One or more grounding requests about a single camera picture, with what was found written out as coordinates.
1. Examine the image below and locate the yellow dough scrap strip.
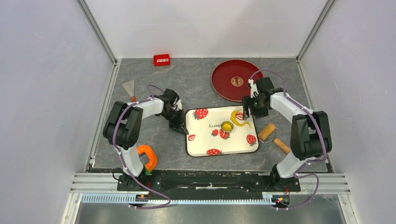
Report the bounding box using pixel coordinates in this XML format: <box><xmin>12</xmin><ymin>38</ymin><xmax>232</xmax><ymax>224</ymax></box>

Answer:
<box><xmin>230</xmin><ymin>110</ymin><xmax>251</xmax><ymax>128</ymax></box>

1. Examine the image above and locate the red toy brick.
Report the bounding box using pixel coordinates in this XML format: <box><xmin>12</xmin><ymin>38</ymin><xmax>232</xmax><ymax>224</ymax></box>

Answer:
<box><xmin>153</xmin><ymin>54</ymin><xmax>171</xmax><ymax>67</ymax></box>

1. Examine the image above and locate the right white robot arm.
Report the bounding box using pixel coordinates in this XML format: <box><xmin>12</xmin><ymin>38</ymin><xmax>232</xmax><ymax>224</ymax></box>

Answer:
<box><xmin>242</xmin><ymin>77</ymin><xmax>332</xmax><ymax>190</ymax></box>

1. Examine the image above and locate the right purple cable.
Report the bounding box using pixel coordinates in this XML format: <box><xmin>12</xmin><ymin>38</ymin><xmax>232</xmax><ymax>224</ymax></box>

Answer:
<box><xmin>249</xmin><ymin>69</ymin><xmax>329</xmax><ymax>211</ymax></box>

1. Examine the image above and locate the orange horseshoe magnet toy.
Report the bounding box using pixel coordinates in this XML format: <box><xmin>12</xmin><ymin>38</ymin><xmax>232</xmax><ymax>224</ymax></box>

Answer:
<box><xmin>137</xmin><ymin>145</ymin><xmax>157</xmax><ymax>175</ymax></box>

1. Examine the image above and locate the orange handled metal scraper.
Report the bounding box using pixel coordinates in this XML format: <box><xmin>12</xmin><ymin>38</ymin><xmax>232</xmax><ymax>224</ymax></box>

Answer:
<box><xmin>121</xmin><ymin>80</ymin><xmax>137</xmax><ymax>102</ymax></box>

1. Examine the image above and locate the white strawberry tray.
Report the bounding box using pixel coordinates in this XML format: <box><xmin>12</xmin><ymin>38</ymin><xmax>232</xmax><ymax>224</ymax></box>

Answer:
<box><xmin>185</xmin><ymin>105</ymin><xmax>259</xmax><ymax>157</ymax></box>

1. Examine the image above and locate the red round plate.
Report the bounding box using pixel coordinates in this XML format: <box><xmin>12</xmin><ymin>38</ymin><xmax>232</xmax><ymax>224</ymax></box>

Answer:
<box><xmin>211</xmin><ymin>59</ymin><xmax>264</xmax><ymax>103</ymax></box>

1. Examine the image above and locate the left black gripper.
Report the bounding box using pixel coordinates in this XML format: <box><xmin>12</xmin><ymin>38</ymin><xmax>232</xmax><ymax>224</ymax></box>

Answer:
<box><xmin>161</xmin><ymin>108</ymin><xmax>188</xmax><ymax>136</ymax></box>

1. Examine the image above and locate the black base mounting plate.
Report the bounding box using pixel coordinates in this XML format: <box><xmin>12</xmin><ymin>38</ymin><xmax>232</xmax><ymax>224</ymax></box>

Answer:
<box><xmin>112</xmin><ymin>168</ymin><xmax>301</xmax><ymax>201</ymax></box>

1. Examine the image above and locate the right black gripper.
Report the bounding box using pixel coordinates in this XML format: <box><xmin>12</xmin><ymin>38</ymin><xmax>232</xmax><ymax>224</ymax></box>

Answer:
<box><xmin>242</xmin><ymin>95</ymin><xmax>269</xmax><ymax>120</ymax></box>

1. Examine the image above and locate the aluminium frame rail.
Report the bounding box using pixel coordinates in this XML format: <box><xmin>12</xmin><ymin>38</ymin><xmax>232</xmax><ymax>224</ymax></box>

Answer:
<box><xmin>71</xmin><ymin>170</ymin><xmax>351</xmax><ymax>205</ymax></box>

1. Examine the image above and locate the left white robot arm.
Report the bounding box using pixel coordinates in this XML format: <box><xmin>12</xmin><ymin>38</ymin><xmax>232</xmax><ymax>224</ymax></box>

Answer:
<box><xmin>103</xmin><ymin>89</ymin><xmax>188</xmax><ymax>190</ymax></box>

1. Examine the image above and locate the wooden dough roller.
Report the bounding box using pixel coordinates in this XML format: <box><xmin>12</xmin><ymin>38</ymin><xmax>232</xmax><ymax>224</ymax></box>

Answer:
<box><xmin>257</xmin><ymin>123</ymin><xmax>291</xmax><ymax>154</ymax></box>

